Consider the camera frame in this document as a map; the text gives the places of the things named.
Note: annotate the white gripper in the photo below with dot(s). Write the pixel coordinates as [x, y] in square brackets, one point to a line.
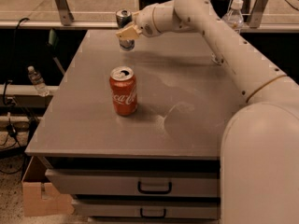
[146, 21]

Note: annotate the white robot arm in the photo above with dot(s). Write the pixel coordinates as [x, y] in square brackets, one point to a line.
[260, 144]

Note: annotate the red coca-cola can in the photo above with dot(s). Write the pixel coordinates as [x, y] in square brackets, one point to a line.
[123, 90]

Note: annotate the clear plastic water bottle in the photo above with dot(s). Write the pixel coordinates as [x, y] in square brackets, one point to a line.
[234, 18]

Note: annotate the small water bottle on ledge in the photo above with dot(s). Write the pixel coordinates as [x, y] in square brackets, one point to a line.
[38, 82]

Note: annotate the grey upper drawer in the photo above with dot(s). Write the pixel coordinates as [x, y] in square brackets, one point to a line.
[124, 183]

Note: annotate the grey drawer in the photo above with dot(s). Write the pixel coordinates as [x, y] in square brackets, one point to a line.
[124, 183]
[126, 208]

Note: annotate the grey lower drawer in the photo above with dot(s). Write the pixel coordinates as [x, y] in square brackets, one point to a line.
[126, 208]

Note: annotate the cardboard box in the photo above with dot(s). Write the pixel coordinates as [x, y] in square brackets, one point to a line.
[40, 197]

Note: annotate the left metal bracket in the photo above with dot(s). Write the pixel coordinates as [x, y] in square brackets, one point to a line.
[65, 14]

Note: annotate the metal bracket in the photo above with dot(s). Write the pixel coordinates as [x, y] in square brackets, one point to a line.
[255, 18]
[65, 14]

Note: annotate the green handled tool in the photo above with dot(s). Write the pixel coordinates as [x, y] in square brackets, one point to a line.
[52, 45]

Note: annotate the right metal bracket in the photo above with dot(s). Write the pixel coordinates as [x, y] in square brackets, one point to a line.
[255, 18]

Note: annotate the black upper drawer handle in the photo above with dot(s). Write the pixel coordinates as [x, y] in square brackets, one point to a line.
[154, 189]

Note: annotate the black drawer handle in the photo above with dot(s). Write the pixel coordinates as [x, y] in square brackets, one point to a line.
[152, 213]
[154, 189]

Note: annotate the black lower drawer handle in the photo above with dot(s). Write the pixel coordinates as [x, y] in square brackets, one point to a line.
[152, 213]

